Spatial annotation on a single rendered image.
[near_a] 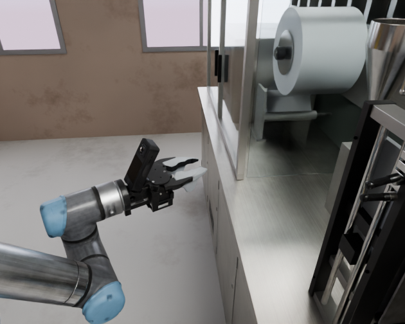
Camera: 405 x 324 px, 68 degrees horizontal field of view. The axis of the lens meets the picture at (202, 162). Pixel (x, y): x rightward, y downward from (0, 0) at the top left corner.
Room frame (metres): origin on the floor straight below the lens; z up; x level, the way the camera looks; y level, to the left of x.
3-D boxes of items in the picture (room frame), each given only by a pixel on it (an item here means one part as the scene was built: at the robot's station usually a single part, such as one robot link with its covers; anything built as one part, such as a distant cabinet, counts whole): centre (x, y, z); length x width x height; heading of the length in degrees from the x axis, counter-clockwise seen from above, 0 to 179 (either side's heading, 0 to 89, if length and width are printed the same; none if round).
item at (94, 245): (0.46, 0.26, 1.12); 0.11 x 0.08 x 0.11; 32
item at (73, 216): (0.47, 0.27, 1.21); 0.11 x 0.08 x 0.09; 122
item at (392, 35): (0.82, -0.50, 1.50); 0.14 x 0.14 x 0.06
